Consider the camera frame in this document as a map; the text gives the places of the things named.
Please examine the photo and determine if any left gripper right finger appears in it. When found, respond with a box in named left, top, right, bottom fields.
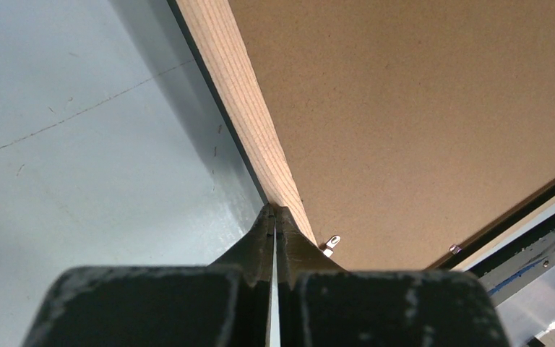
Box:
left=275, top=207, right=509, bottom=346

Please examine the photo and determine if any brown cardboard backing board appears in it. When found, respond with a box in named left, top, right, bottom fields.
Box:
left=228, top=0, right=555, bottom=272

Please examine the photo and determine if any black picture frame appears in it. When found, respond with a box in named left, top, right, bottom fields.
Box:
left=166, top=0, right=555, bottom=272

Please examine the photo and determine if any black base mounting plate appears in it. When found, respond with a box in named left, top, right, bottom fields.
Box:
left=468, top=214, right=555, bottom=305

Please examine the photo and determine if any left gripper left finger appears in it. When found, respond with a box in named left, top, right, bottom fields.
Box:
left=23, top=205, right=275, bottom=346

